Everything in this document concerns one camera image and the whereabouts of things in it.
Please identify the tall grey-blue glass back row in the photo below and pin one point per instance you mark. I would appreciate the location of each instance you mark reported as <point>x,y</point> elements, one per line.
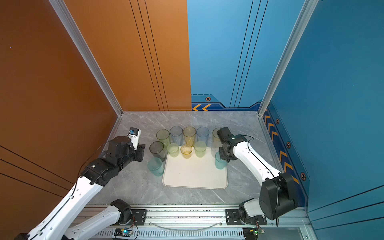
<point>176,133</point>

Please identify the tall blue glass back row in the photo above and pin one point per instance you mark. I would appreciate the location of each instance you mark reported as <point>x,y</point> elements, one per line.
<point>203,134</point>

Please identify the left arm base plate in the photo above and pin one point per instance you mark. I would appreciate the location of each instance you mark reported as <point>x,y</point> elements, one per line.
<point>136,217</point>

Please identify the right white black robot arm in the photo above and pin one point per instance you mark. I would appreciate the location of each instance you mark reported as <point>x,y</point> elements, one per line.
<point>278,194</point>

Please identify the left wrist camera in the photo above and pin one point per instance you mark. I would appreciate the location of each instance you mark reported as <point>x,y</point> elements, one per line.
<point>134,135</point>

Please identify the tall yellow glass back row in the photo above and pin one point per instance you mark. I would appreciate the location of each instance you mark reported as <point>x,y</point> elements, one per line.
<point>189,135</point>

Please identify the clear short glass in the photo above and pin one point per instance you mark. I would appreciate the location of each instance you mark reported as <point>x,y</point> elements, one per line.
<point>215,147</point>

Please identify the teal glass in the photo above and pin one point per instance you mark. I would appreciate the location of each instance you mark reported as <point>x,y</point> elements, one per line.
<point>219,163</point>
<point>155,165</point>

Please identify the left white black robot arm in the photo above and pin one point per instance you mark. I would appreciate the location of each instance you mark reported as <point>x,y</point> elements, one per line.
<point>57,224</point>

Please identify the left green circuit board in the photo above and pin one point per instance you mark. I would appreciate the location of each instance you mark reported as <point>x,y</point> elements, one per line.
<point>125,233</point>

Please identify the green circuit board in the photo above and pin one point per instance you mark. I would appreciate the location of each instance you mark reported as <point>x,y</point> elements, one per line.
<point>252,233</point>
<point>125,233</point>

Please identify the dark smoky grey glass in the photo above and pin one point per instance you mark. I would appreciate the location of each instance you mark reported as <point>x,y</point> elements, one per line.
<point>157,149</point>

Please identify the aluminium front rail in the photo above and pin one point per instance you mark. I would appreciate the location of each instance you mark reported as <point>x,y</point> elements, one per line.
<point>200,222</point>

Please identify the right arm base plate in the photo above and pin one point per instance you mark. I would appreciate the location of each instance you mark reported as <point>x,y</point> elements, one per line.
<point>238,217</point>

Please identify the short yellow glass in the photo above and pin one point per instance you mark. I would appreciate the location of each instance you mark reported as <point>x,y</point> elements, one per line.
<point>186,151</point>

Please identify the short pale green glass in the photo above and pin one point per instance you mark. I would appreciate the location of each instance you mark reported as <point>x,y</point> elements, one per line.
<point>173,150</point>

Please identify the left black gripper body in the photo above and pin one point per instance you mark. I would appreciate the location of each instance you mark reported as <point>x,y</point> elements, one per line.
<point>137,155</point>

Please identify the tall green glass back row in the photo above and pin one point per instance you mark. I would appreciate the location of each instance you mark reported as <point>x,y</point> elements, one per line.
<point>163,136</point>

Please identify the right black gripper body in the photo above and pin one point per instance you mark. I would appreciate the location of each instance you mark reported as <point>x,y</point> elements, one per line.
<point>223,155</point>

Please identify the tall amber glass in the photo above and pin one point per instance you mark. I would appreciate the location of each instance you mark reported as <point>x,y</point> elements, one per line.
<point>215,135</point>

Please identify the left aluminium corner post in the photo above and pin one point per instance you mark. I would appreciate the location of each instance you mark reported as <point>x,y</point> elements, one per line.
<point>74,32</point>

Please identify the short light green glass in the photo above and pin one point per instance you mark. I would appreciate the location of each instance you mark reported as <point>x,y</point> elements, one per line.
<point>200,149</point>

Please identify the right green circuit board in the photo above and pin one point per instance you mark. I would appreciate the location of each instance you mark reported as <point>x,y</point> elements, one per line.
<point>252,233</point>

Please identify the white rectangular plastic tray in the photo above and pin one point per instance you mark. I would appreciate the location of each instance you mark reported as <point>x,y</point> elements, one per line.
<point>194,172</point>

